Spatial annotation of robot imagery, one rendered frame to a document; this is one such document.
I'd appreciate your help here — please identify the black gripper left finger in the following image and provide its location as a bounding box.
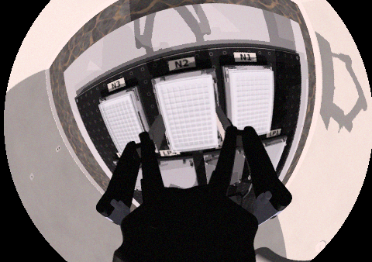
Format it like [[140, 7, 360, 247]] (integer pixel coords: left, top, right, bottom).
[[96, 114, 170, 230]]

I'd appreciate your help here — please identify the grey operator panel with coloured buttons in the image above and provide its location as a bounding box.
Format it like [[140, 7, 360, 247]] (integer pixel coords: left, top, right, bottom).
[[229, 183, 252, 207]]

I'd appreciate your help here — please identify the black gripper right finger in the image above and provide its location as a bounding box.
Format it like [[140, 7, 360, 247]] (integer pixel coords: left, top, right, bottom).
[[192, 106, 292, 231]]

